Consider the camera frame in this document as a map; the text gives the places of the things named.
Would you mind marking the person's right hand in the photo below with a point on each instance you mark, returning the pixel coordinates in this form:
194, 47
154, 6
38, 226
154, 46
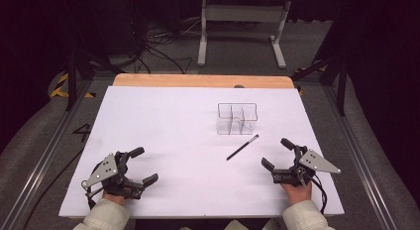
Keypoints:
297, 193

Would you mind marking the yellow black floor tape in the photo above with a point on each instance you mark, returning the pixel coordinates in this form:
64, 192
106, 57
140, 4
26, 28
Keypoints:
58, 90

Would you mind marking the white metal stand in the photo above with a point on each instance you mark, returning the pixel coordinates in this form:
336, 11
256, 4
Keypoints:
244, 13

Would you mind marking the aluminium floor rail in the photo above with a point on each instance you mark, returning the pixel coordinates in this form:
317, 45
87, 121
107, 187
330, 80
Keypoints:
360, 157
43, 157

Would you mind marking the black tripod stand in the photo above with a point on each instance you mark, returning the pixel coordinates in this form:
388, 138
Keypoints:
72, 78
341, 78

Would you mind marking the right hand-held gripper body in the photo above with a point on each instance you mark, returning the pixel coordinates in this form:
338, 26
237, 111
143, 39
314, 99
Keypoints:
313, 162

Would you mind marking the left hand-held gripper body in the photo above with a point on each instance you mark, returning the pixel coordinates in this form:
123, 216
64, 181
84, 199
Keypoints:
105, 170

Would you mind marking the black pen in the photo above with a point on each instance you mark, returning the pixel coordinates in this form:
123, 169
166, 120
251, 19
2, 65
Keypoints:
242, 147

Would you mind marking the clear acrylic organizer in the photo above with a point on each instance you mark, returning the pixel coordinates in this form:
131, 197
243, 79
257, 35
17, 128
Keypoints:
236, 119

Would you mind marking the person's left hand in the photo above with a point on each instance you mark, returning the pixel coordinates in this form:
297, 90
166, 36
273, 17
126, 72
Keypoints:
114, 198

